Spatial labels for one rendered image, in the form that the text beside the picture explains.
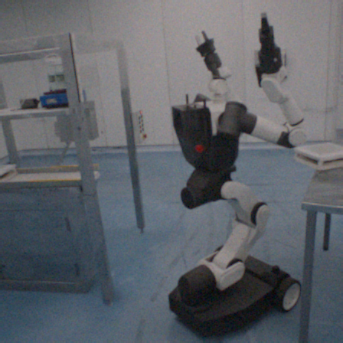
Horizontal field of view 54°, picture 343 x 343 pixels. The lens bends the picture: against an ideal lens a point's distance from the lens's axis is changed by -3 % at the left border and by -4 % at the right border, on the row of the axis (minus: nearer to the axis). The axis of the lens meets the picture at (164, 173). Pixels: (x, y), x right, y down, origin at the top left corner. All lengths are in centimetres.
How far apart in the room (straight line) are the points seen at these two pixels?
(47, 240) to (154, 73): 384
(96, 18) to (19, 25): 142
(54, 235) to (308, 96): 427
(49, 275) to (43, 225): 37
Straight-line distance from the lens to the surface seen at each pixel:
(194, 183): 170
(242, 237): 203
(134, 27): 573
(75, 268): 237
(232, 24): 545
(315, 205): 154
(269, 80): 144
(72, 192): 205
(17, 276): 262
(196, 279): 187
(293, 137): 152
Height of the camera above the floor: 142
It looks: 18 degrees down
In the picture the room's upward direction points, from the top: 5 degrees counter-clockwise
